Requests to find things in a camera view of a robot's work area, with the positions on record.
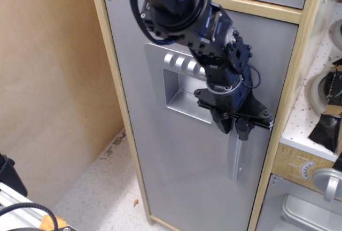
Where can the wooden toy kitchen cabinet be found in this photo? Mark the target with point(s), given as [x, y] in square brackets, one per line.
[279, 36]

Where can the orange tape piece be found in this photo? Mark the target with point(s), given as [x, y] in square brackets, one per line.
[47, 223]

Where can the aluminium rail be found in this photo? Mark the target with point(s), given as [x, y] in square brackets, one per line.
[20, 218]

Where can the black box at left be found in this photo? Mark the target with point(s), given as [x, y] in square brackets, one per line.
[10, 177]

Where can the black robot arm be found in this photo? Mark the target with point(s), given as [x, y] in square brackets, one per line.
[206, 29]

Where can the white speckled toy sink counter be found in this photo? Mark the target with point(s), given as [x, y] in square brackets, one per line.
[320, 53]

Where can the grey oven knob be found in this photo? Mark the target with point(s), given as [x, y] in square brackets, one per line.
[328, 181]

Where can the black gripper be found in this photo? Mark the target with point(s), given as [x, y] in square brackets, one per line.
[236, 105]

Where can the grey oven door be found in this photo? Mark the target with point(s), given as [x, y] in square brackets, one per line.
[290, 206]

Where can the grey toy fridge door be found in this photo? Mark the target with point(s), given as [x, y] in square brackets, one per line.
[183, 155]

